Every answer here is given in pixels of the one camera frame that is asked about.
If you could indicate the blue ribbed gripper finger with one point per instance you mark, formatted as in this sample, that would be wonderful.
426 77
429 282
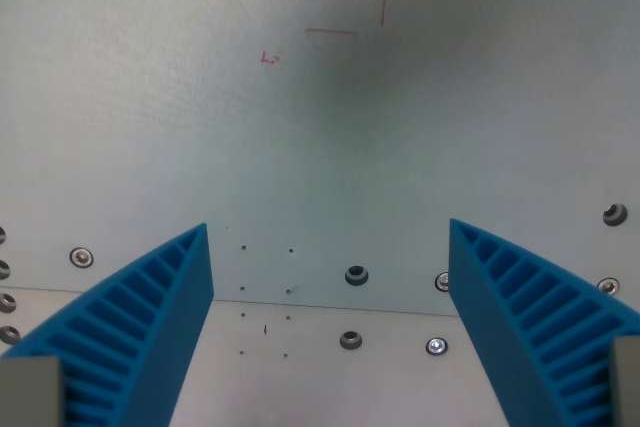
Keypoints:
530 317
125 317

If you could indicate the silver countersunk hex screw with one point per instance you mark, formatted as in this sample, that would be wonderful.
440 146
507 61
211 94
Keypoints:
442 281
608 286
81 257

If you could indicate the shiny silver hex screw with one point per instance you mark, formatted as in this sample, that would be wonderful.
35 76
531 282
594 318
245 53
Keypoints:
437 346

